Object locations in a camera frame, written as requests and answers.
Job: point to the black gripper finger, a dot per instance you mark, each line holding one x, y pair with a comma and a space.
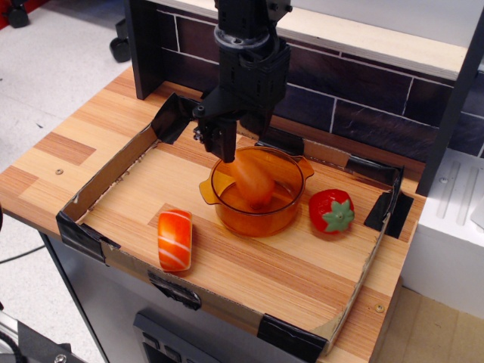
254, 123
218, 136

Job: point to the dark brick backsplash shelf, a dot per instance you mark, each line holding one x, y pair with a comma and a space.
383, 92

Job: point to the black caster wheel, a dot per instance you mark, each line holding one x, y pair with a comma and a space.
119, 46

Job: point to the white ridged side block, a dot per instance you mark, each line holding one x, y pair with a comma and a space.
445, 259

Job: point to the orange toy carrot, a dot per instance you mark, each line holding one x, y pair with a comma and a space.
253, 182

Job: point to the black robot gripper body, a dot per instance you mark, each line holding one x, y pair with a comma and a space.
250, 81

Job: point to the red toy strawberry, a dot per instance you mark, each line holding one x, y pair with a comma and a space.
331, 211

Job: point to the salmon sushi toy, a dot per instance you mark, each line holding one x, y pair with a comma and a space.
175, 240

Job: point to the cardboard fence with black tape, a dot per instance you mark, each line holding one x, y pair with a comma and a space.
297, 296

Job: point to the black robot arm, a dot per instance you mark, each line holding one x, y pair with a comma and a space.
248, 24

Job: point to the orange transparent plastic pot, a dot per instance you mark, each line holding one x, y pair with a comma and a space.
290, 174

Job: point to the black metal bracket with screw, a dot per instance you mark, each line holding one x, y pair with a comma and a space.
20, 343

